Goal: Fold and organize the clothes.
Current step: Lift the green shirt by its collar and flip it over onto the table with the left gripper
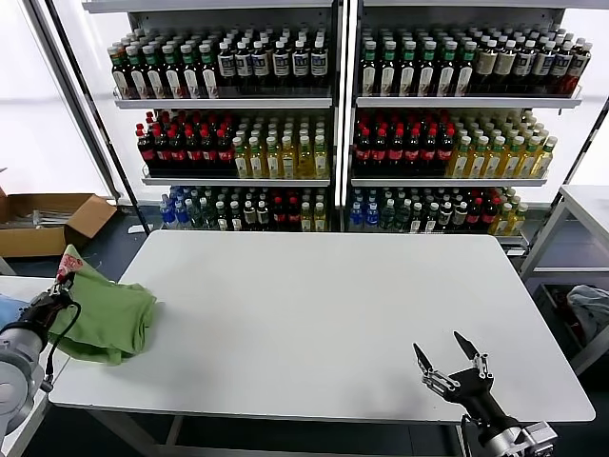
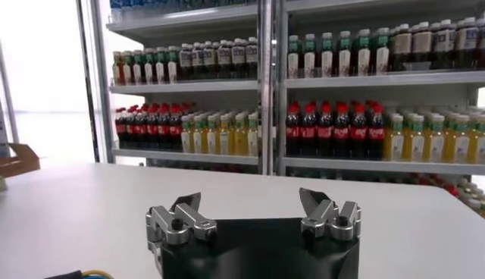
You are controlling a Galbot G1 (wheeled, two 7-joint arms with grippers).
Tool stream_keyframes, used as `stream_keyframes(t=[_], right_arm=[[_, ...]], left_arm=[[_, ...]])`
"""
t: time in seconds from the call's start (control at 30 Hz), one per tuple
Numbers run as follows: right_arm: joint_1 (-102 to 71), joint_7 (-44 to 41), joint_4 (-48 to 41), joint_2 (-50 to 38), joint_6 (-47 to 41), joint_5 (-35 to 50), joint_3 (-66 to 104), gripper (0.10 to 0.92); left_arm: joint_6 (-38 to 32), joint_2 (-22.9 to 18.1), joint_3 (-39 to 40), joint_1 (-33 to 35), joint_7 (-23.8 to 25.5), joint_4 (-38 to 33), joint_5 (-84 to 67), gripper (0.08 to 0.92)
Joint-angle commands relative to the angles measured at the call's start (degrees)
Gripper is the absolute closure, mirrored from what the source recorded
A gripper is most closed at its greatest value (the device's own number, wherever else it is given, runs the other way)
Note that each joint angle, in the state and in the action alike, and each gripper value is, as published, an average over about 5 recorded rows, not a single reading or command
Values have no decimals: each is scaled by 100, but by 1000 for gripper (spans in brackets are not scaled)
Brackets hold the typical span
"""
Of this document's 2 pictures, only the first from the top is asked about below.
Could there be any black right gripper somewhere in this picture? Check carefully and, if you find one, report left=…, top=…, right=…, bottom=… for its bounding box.
left=412, top=330, right=521, bottom=438

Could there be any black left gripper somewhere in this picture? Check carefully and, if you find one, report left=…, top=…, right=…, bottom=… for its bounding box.
left=20, top=280, right=75, bottom=335

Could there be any light green t-shirt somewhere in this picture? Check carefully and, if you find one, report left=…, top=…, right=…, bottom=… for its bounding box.
left=47, top=244, right=158, bottom=367

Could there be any blue folded cloth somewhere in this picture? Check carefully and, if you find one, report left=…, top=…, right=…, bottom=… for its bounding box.
left=0, top=293, right=34, bottom=318

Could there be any open cardboard box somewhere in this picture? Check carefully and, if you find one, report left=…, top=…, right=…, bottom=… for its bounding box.
left=0, top=191, right=119, bottom=260

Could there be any silver metal rods bundle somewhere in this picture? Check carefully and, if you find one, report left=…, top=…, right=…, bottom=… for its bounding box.
left=26, top=209, right=77, bottom=230

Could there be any red crumpled cloth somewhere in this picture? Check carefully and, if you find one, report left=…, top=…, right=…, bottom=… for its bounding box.
left=554, top=292, right=584, bottom=344

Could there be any pale crumpled cloth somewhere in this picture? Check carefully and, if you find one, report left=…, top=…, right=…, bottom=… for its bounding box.
left=564, top=284, right=609, bottom=344

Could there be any dark tea bottle green label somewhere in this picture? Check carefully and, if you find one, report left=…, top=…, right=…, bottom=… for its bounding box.
left=110, top=43, right=129, bottom=100
left=436, top=41, right=457, bottom=96
left=417, top=41, right=438, bottom=96
left=163, top=44, right=183, bottom=100
left=180, top=43, right=201, bottom=100
left=398, top=41, right=419, bottom=96
left=145, top=44, right=166, bottom=100
left=198, top=42, right=220, bottom=100
left=127, top=45, right=147, bottom=100
left=379, top=41, right=399, bottom=96
left=455, top=41, right=477, bottom=96
left=360, top=41, right=380, bottom=96

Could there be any grey metal shelving rack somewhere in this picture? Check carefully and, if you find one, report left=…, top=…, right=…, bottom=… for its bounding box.
left=80, top=0, right=351, bottom=234
left=349, top=0, right=584, bottom=248

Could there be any dark drink bottle blue label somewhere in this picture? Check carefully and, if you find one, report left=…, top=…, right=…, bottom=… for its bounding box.
left=290, top=40, right=310, bottom=96
left=271, top=40, right=291, bottom=96
left=217, top=41, right=238, bottom=96
left=549, top=42, right=574, bottom=94
left=250, top=40, right=270, bottom=96
left=234, top=41, right=253, bottom=96
left=309, top=40, right=329, bottom=96
left=531, top=41, right=554, bottom=94
left=513, top=40, right=535, bottom=94

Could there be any dark drink bottle beige label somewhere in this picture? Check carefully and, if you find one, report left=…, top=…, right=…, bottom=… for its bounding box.
left=475, top=40, right=497, bottom=94
left=494, top=40, right=516, bottom=94

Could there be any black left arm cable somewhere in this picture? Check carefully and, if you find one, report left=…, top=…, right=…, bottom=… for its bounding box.
left=45, top=302, right=82, bottom=391

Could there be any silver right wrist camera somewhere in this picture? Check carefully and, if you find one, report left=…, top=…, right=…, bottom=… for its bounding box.
left=521, top=419, right=559, bottom=457

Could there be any grey work table frame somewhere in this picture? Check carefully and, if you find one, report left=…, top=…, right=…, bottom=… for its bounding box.
left=85, top=404, right=477, bottom=457

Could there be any grey black window post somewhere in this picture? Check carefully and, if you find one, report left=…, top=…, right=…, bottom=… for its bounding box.
left=26, top=0, right=144, bottom=234

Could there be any grey metal frame table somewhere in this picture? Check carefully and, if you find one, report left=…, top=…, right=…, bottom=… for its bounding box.
left=516, top=184, right=609, bottom=377

